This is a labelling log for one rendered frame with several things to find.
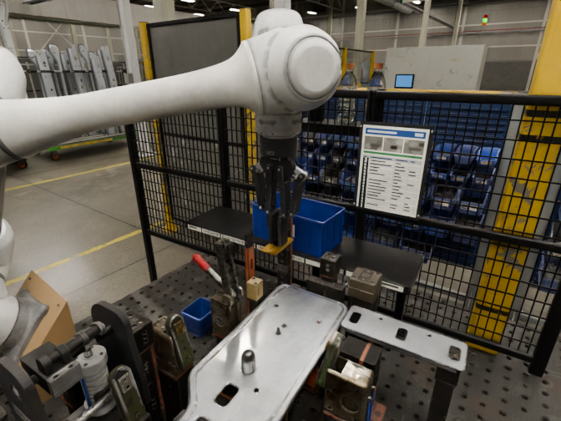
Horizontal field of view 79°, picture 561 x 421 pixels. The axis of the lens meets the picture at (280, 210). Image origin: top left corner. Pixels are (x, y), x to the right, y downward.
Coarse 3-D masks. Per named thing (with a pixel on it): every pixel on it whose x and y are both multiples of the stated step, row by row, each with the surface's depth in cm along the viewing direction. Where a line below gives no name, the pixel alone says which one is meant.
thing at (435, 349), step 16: (368, 320) 90; (384, 320) 90; (368, 336) 84; (384, 336) 84; (416, 336) 84; (432, 336) 84; (400, 352) 81; (416, 352) 80; (432, 352) 80; (448, 352) 80; (464, 352) 80; (448, 368) 76; (464, 368) 75
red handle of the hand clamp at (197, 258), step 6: (192, 258) 92; (198, 258) 91; (198, 264) 91; (204, 264) 91; (204, 270) 91; (210, 270) 91; (210, 276) 91; (216, 276) 90; (216, 282) 90; (222, 288) 90; (234, 294) 89
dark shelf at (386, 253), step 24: (216, 216) 146; (240, 216) 146; (240, 240) 127; (264, 240) 126; (360, 240) 126; (312, 264) 114; (360, 264) 110; (384, 264) 110; (408, 264) 110; (408, 288) 99
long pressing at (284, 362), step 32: (288, 288) 103; (256, 320) 90; (288, 320) 90; (320, 320) 90; (224, 352) 80; (256, 352) 80; (288, 352) 80; (320, 352) 80; (192, 384) 71; (224, 384) 71; (256, 384) 71; (288, 384) 71; (192, 416) 65; (224, 416) 65; (256, 416) 65
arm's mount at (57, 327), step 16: (32, 272) 114; (32, 288) 110; (48, 288) 106; (48, 304) 102; (64, 304) 99; (48, 320) 99; (64, 320) 100; (48, 336) 97; (64, 336) 101; (0, 384) 106
